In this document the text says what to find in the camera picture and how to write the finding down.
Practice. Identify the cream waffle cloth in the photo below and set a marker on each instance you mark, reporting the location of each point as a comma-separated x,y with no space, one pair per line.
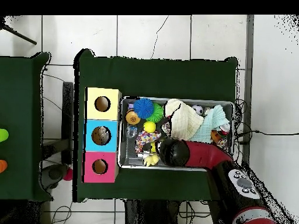
184,121

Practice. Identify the crushed clear plastic bottle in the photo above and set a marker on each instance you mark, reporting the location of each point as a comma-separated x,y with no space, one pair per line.
101,135

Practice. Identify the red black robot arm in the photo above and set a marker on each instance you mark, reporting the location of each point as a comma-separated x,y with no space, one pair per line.
205,154

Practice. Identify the clear mesh bin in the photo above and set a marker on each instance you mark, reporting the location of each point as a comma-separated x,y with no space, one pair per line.
130,161

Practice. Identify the wooden box with three holes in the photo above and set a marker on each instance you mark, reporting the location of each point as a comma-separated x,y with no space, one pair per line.
112,144

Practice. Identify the yellow ball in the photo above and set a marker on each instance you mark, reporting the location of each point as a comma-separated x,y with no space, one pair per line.
149,127

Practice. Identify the small green spiky ball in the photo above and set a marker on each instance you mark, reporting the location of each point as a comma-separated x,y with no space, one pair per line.
157,114

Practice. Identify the blue spiky ball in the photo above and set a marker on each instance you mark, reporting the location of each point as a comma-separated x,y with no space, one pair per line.
143,107

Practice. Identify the toy burger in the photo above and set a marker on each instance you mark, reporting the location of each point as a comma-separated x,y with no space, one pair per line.
132,117

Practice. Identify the small crushed clear bottle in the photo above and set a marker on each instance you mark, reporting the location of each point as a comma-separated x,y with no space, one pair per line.
132,131

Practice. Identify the yellow toy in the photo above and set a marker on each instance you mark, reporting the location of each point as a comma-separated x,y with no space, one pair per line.
150,160

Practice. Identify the dark green table cloth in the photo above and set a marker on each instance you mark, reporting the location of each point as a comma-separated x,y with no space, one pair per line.
163,79

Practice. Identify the soccer ball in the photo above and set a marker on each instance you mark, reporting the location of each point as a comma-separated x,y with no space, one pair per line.
197,109

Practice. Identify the mint waffle cloth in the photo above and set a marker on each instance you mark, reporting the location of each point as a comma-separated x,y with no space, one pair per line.
210,126

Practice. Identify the small red ball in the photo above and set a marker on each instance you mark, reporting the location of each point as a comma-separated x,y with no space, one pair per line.
68,174

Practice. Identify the green cloth side table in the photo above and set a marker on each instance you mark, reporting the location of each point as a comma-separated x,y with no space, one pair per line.
18,116

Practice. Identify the lime green object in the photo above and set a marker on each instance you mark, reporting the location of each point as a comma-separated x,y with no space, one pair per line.
2,135

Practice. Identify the orange object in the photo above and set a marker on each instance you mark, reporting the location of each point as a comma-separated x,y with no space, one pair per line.
2,166

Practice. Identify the black tripod leg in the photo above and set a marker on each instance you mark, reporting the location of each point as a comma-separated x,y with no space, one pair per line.
18,35

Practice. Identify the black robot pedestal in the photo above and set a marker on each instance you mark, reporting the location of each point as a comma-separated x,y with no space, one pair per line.
151,213

